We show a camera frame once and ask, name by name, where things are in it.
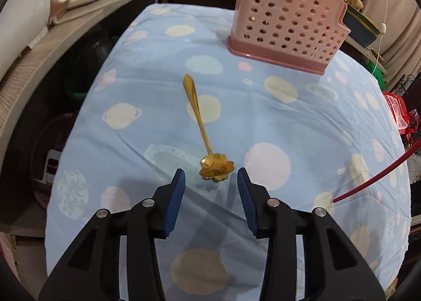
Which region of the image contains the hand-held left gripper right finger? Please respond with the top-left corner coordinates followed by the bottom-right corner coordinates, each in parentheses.
top-left (237, 167), bottom-right (385, 301)

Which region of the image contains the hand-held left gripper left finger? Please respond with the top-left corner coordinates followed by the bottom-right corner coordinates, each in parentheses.
top-left (39, 168), bottom-right (186, 301)

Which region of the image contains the gold flower spoon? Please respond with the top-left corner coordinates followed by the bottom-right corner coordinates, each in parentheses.
top-left (182, 74), bottom-right (235, 183)

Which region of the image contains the red chopstick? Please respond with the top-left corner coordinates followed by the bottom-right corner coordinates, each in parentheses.
top-left (333, 147), bottom-right (407, 203)

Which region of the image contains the pink perforated utensil basket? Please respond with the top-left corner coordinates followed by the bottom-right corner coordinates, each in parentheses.
top-left (226, 0), bottom-right (352, 75)

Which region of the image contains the blue planet print tablecloth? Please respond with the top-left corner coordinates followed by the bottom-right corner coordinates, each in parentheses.
top-left (44, 3), bottom-right (412, 301)

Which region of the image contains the green plastic basin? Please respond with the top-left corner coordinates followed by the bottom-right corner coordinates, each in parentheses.
top-left (67, 89), bottom-right (88, 102)

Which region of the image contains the red plastic bag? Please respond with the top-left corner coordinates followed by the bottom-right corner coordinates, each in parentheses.
top-left (382, 91), bottom-right (415, 144)

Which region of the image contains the green plastic bag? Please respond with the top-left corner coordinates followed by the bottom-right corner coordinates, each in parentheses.
top-left (368, 58), bottom-right (387, 84)

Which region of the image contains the grey wooden counter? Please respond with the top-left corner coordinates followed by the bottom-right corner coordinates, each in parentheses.
top-left (0, 0), bottom-right (389, 232)

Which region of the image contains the blue lunch box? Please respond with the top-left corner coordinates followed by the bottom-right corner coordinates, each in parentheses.
top-left (342, 5), bottom-right (384, 48)

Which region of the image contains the white tub with blue rim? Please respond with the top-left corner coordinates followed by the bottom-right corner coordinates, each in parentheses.
top-left (0, 0), bottom-right (51, 83)

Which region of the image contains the beige curtain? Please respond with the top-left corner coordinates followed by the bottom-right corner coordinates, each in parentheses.
top-left (360, 0), bottom-right (421, 81)

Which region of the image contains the white cable with switch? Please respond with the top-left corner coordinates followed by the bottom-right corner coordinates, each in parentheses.
top-left (372, 0), bottom-right (391, 74)

